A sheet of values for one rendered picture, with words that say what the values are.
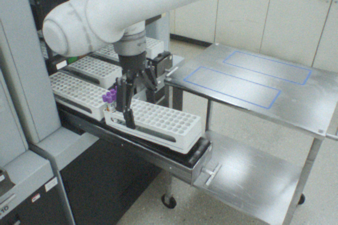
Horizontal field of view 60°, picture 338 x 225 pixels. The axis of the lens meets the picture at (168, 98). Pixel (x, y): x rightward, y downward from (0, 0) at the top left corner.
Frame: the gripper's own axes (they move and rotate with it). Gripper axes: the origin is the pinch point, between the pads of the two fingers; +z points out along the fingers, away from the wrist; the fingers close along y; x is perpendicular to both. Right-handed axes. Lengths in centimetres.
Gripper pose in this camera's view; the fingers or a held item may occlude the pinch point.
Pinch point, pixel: (141, 113)
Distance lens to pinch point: 91.1
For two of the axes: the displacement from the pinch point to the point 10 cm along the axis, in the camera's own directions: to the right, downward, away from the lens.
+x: -8.4, -2.1, 5.0
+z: 0.9, 8.5, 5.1
